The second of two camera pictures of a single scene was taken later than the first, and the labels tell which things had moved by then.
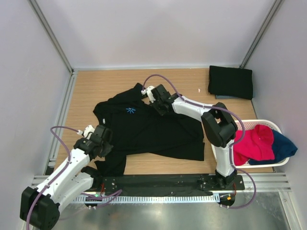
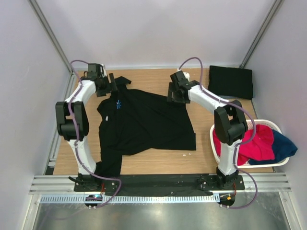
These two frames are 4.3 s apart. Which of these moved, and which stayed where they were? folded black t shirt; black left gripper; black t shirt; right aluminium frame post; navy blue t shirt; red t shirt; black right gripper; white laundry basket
Moved: black t shirt; black right gripper; black left gripper
Stayed: folded black t shirt; white laundry basket; right aluminium frame post; navy blue t shirt; red t shirt
